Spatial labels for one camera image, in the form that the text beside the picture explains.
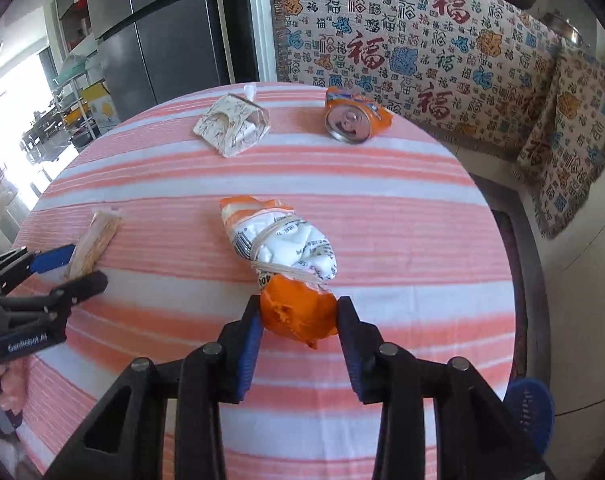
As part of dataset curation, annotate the blue plastic trash basket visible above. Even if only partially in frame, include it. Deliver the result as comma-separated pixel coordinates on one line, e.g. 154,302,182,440
504,377,555,455

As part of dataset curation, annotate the white metal storage rack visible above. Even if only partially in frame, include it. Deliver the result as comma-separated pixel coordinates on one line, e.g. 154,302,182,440
52,51,104,152

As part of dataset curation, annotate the steel lidded pot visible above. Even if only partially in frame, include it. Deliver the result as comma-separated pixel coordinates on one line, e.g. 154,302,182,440
541,12,591,48

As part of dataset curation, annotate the grey refrigerator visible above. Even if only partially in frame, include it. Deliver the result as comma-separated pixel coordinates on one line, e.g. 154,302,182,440
88,0,230,122

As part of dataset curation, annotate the orange crushed soda can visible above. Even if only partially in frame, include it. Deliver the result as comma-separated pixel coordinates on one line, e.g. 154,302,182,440
325,87,392,144

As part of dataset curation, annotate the patterned fu blanket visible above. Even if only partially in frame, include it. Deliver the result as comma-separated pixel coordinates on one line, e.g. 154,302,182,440
266,0,562,162

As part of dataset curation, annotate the pink striped tablecloth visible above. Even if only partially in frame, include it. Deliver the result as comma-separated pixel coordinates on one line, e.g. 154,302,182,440
17,84,515,479

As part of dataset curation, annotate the yellow white cardboard box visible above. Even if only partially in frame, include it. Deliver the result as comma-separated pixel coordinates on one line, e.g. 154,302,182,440
81,80,120,134

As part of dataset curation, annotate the orange white snack bag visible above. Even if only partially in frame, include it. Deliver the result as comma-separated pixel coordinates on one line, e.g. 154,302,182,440
220,196,338,350

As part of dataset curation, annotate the tan biscuit wrapper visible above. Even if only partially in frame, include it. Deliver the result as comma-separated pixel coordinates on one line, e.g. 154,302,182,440
66,209,122,280

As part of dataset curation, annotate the person's left hand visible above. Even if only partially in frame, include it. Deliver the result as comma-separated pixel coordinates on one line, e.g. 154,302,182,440
0,358,28,415

